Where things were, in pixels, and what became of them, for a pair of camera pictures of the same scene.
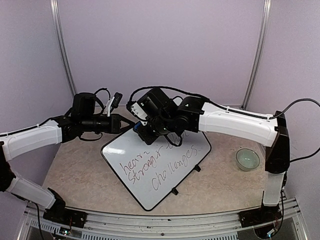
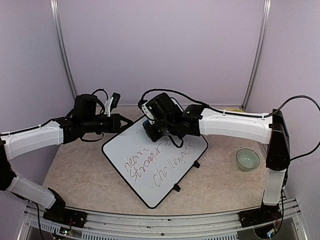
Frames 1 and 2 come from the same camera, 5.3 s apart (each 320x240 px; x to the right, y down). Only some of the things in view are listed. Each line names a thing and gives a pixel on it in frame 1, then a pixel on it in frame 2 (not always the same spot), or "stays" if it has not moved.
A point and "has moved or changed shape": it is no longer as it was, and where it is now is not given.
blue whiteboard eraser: (137, 125) has moved or changed shape
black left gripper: (115, 125) stays
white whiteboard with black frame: (149, 173) has moved or changed shape
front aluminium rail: (114, 226) stays
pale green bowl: (247, 159) stays
